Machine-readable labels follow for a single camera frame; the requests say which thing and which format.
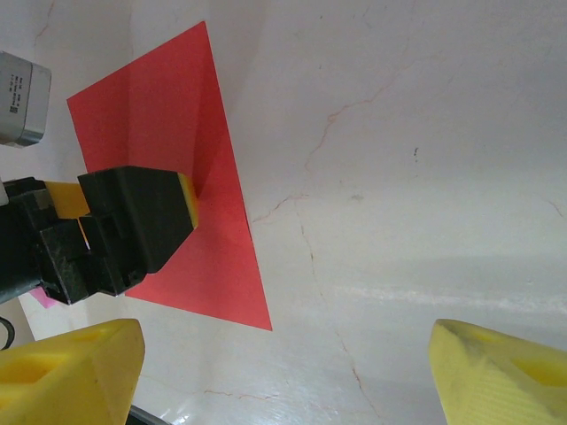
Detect pink sticky note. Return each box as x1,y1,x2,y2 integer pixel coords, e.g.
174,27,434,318
29,288,59,310

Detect red paper sheet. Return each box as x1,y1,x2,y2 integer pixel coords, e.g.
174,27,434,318
66,20,274,332

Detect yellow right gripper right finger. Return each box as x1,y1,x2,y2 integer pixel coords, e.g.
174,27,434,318
427,318,567,425

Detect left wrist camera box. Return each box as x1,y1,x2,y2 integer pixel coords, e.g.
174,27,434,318
0,50,52,147

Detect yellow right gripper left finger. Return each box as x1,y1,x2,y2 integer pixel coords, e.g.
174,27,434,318
0,317,146,425

